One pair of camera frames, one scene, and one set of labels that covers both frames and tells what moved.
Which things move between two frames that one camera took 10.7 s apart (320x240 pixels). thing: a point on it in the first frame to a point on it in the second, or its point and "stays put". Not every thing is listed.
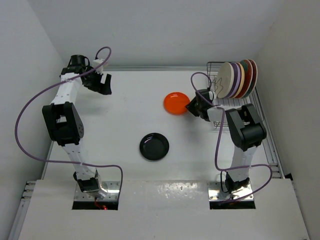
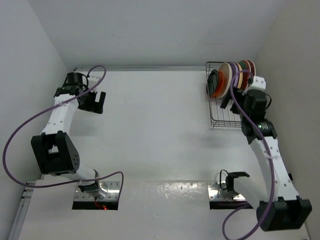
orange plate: x=175 y=102 to x=220 y=81
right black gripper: x=190 y=108 to x=241 y=97
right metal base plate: x=216 y=193 stays put
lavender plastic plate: x=237 y=80 stays put
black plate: x=154 y=147 to x=212 y=82
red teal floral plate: x=248 y=74 stays put
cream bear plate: x=225 y=81 stays put
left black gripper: x=105 y=90 to x=94 y=107
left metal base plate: x=113 y=188 stays put
